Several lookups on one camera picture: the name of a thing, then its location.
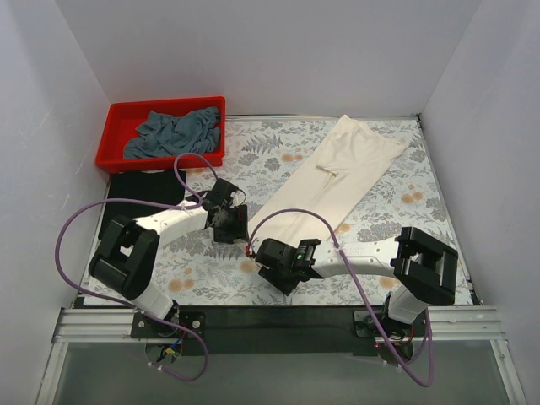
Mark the floral patterned table mat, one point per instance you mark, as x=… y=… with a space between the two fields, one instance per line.
x=260 y=156

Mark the folded black t shirt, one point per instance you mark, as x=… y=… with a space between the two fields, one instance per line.
x=157 y=187

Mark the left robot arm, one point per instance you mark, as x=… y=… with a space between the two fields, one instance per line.
x=124 y=259

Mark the cream white t shirt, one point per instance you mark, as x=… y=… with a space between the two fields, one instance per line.
x=309 y=197

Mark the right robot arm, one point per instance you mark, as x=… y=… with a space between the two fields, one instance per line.
x=425 y=267

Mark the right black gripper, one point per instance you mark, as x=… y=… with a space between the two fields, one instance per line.
x=272 y=261

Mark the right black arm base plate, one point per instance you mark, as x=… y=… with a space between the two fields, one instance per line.
x=367 y=325

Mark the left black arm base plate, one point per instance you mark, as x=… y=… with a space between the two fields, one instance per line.
x=144 y=327

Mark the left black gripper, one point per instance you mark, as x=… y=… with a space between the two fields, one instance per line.
x=234 y=224

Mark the blue grey t shirt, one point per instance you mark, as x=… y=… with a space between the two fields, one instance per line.
x=163 y=135

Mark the red plastic bin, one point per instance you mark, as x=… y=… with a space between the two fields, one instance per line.
x=120 y=127

